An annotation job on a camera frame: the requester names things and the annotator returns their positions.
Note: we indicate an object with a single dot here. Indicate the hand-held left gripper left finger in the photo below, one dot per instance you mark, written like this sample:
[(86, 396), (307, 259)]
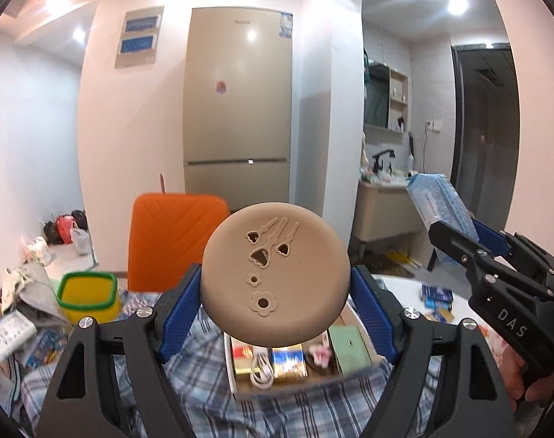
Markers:
[(181, 317)]

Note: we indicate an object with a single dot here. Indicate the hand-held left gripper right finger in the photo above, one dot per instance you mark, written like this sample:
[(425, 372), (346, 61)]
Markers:
[(373, 321)]

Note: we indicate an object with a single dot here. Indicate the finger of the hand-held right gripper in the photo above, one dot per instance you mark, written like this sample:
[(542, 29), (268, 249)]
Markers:
[(459, 246), (493, 239)]

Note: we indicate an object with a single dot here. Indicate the green pouch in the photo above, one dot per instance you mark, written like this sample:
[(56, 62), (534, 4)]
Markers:
[(350, 349)]

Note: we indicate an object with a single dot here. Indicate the blue tissue packet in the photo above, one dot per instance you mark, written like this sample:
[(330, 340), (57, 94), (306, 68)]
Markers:
[(436, 198)]

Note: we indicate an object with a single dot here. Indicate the red cigarette pack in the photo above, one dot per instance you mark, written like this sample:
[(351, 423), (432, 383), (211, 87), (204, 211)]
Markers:
[(243, 360)]

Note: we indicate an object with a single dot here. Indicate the beige round pad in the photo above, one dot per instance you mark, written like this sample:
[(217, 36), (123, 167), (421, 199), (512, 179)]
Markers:
[(277, 278)]

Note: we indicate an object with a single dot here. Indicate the cardboard box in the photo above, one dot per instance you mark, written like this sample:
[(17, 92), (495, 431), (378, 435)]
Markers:
[(286, 388)]

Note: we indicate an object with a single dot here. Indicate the person's right hand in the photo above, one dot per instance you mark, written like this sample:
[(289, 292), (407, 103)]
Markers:
[(512, 374)]

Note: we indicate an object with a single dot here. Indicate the blue boxes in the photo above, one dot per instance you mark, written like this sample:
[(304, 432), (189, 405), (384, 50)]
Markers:
[(437, 294)]

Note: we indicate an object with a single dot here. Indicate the beige vanity cabinet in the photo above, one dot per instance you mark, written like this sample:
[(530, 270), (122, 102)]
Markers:
[(386, 212)]

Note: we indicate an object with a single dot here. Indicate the orange chair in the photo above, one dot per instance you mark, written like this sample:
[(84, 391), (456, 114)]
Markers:
[(167, 237)]

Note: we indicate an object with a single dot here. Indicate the dark glass door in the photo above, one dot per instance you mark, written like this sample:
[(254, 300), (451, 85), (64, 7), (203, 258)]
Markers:
[(487, 146)]

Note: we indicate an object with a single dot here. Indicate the yellow container green rim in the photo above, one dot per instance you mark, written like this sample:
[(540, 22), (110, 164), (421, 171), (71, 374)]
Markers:
[(87, 303)]

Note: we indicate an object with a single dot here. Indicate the black faucet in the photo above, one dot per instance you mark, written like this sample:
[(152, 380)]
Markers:
[(383, 159)]

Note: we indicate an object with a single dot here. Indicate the white floor bag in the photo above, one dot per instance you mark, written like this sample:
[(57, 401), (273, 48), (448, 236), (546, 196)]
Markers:
[(81, 241)]

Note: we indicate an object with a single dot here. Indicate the blue plaid shirt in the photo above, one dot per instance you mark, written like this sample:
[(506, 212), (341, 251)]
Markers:
[(258, 417)]

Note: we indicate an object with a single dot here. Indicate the hanging beige plush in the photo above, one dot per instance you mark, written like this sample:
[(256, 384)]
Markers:
[(365, 150)]

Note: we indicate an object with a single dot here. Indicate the colourful booklet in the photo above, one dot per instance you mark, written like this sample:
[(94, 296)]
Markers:
[(46, 351)]

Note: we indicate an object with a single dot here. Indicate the red plastic bag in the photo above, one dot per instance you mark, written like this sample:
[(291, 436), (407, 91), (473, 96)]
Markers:
[(65, 229)]

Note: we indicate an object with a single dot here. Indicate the grey cloth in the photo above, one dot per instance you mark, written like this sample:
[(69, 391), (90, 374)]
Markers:
[(35, 292)]

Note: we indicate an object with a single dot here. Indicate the mirror cabinet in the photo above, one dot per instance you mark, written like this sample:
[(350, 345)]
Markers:
[(386, 98)]

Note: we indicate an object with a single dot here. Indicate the white paper packet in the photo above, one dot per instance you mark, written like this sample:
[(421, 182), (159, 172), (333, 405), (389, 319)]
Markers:
[(5, 340)]

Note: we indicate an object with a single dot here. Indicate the beige refrigerator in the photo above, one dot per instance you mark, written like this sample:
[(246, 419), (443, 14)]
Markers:
[(238, 100)]

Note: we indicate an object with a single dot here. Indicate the pink fridge sticker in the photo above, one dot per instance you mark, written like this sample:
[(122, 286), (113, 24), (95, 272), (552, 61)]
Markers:
[(221, 87)]

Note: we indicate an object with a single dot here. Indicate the wall socket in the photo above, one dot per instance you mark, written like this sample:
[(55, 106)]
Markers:
[(433, 125)]

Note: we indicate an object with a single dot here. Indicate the grey wall electrical panel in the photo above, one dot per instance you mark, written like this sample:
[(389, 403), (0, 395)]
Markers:
[(138, 39)]

